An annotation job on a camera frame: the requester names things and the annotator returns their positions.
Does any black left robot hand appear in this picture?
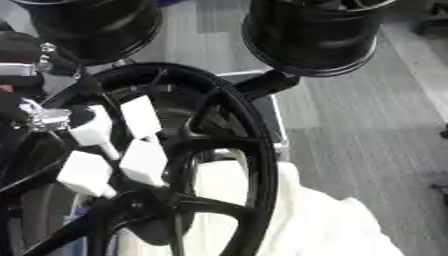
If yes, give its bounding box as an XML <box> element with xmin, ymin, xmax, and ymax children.
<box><xmin>0</xmin><ymin>31</ymin><xmax>105</xmax><ymax>135</ymax></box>

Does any black wheel rim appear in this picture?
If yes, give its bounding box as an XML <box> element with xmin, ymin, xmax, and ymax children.
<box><xmin>239</xmin><ymin>0</ymin><xmax>399</xmax><ymax>79</ymax></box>
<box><xmin>7</xmin><ymin>0</ymin><xmax>167</xmax><ymax>66</ymax></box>

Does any white pin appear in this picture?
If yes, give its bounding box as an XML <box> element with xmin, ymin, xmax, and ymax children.
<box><xmin>117</xmin><ymin>94</ymin><xmax>165</xmax><ymax>140</ymax></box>
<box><xmin>117</xmin><ymin>137</ymin><xmax>172</xmax><ymax>188</ymax></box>
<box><xmin>54</xmin><ymin>150</ymin><xmax>119</xmax><ymax>200</ymax></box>
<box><xmin>66</xmin><ymin>104</ymin><xmax>123</xmax><ymax>161</ymax></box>

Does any black spoked wheel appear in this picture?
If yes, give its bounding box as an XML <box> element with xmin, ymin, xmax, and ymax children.
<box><xmin>0</xmin><ymin>62</ymin><xmax>282</xmax><ymax>256</ymax></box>

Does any white cloth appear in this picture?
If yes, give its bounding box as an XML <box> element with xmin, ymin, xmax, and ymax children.
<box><xmin>113</xmin><ymin>149</ymin><xmax>408</xmax><ymax>256</ymax></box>

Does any black support bracket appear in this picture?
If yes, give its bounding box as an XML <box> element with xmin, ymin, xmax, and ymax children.
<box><xmin>231</xmin><ymin>69</ymin><xmax>303</xmax><ymax>100</ymax></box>

